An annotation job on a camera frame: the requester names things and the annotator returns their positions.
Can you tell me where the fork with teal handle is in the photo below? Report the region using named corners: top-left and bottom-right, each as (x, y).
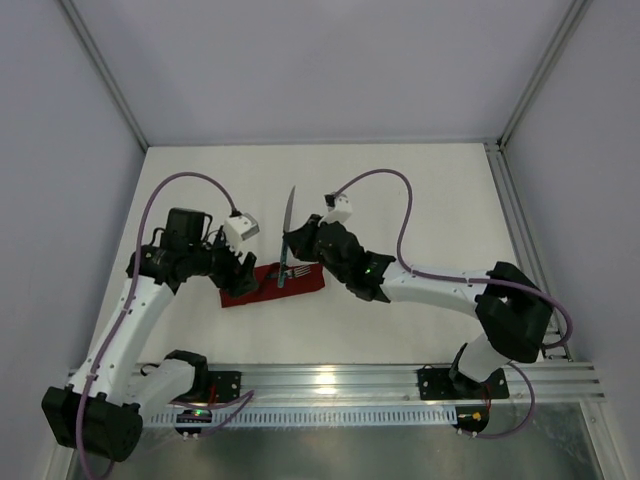
top-left (266, 265), bottom-right (312, 279)

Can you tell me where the knife with teal handle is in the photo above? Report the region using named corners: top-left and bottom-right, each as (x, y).
top-left (277, 185), bottom-right (298, 290)

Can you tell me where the dark red cloth napkin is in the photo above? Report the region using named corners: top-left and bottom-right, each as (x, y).
top-left (219, 263), bottom-right (325, 309)

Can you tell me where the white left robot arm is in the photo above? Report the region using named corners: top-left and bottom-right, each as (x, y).
top-left (42, 208), bottom-right (259, 462)

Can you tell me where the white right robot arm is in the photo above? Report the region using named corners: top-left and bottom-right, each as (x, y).
top-left (283, 215), bottom-right (553, 398)

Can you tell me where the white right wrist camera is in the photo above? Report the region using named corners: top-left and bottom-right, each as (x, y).
top-left (320, 193), bottom-right (353, 224)

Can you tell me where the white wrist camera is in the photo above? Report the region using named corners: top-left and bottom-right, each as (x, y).
top-left (222, 213), bottom-right (260, 253)
top-left (320, 193), bottom-right (353, 224)

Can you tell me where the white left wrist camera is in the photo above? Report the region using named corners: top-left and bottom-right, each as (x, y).
top-left (222, 213), bottom-right (260, 253)

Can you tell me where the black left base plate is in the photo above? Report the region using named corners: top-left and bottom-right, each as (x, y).
top-left (169, 368), bottom-right (245, 404)

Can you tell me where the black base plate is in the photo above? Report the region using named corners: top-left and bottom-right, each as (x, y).
top-left (169, 368), bottom-right (245, 404)
top-left (416, 367), bottom-right (510, 400)

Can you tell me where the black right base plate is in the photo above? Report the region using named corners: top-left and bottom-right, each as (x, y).
top-left (416, 367), bottom-right (510, 400)

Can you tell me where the slotted cable duct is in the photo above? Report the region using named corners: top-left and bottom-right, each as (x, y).
top-left (147, 404), bottom-right (458, 429)

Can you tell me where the aluminium right side rail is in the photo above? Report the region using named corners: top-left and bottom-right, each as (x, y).
top-left (484, 143), bottom-right (573, 362)

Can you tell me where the aluminium rail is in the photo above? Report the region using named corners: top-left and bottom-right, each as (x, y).
top-left (484, 143), bottom-right (573, 362)
top-left (209, 361), bottom-right (606, 407)

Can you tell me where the left corner frame post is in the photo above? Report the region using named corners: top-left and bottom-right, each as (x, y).
top-left (55, 0), bottom-right (150, 153)

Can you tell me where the corner frame post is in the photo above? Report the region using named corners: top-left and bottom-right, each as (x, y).
top-left (55, 0), bottom-right (150, 153)
top-left (497, 0), bottom-right (592, 150)

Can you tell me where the aluminium front rail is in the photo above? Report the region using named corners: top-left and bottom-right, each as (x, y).
top-left (209, 361), bottom-right (606, 407)

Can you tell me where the right corner frame post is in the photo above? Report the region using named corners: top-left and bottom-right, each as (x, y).
top-left (497, 0), bottom-right (592, 150)

